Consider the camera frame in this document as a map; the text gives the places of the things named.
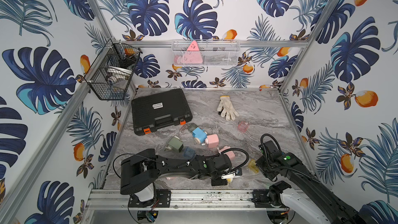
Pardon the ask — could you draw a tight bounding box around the yellow clear sharpener tray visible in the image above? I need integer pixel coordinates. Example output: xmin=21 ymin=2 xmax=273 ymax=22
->
xmin=247 ymin=159 xmax=260 ymax=174

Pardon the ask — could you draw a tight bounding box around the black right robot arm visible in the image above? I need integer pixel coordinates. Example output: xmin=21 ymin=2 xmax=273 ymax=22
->
xmin=256 ymin=133 xmax=376 ymax=224

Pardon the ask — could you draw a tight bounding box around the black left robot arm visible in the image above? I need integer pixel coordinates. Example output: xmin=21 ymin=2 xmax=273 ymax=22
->
xmin=120 ymin=149 xmax=235 ymax=203

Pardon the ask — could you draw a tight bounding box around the pink pencil sharpener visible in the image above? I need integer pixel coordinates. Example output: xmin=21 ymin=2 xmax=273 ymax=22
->
xmin=202 ymin=134 xmax=219 ymax=149
xmin=217 ymin=146 xmax=235 ymax=161

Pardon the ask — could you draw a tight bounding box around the blue clear sharpener tray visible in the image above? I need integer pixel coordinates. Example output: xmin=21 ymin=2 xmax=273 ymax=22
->
xmin=183 ymin=147 xmax=196 ymax=159

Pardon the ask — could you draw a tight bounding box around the blue pencil sharpener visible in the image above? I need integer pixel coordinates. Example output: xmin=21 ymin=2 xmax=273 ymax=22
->
xmin=192 ymin=127 xmax=207 ymax=145

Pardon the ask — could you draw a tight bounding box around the clear red-rimmed sharpener tray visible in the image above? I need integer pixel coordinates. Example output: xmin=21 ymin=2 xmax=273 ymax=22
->
xmin=237 ymin=121 xmax=250 ymax=133

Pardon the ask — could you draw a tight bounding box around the white knit work glove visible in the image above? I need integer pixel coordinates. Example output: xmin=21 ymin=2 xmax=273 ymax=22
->
xmin=217 ymin=95 xmax=239 ymax=121

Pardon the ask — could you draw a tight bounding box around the black plastic tool case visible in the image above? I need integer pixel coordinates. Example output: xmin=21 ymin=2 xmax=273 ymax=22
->
xmin=131 ymin=89 xmax=193 ymax=136

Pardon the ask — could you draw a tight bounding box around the pink triangular object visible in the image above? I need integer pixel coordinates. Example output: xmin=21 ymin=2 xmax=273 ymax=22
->
xmin=182 ymin=40 xmax=204 ymax=65

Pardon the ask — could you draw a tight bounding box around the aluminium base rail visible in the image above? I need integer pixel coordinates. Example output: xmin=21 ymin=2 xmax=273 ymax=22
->
xmin=86 ymin=189 xmax=287 ymax=211

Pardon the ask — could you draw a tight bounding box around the clear wall-mounted shelf bin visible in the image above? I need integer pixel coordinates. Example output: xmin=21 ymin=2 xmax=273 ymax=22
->
xmin=171 ymin=39 xmax=240 ymax=66

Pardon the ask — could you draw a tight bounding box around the black wire basket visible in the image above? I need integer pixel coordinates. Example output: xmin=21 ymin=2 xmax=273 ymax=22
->
xmin=84 ymin=39 xmax=143 ymax=101

